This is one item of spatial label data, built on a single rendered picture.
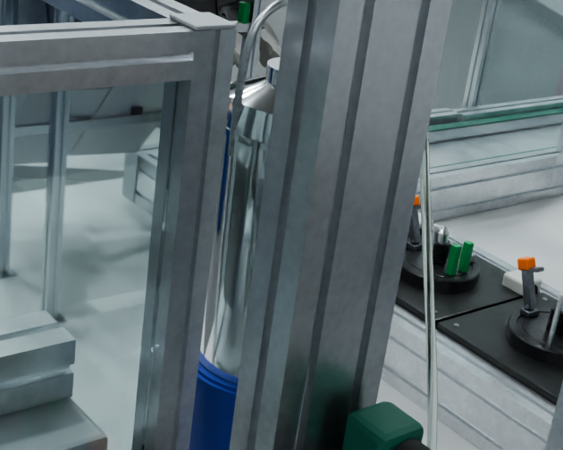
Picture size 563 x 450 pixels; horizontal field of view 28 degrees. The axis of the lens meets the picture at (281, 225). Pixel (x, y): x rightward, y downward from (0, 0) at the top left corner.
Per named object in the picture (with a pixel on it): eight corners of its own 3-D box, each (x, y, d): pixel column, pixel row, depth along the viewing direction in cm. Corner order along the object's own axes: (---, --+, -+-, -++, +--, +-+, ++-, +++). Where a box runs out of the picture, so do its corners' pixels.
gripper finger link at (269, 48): (282, 80, 214) (250, 45, 215) (297, 61, 210) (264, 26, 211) (273, 86, 212) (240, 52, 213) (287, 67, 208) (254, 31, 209)
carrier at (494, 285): (328, 265, 181) (340, 194, 176) (432, 242, 196) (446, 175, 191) (432, 333, 165) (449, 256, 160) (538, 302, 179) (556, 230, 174)
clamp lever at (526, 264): (520, 309, 165) (516, 258, 164) (529, 306, 166) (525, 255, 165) (540, 311, 162) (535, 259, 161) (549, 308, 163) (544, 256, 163)
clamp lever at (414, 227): (407, 243, 182) (402, 196, 181) (415, 241, 183) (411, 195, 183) (423, 244, 179) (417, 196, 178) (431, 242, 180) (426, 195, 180)
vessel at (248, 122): (165, 338, 117) (201, -24, 102) (273, 312, 125) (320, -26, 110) (244, 404, 107) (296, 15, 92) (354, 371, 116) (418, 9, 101)
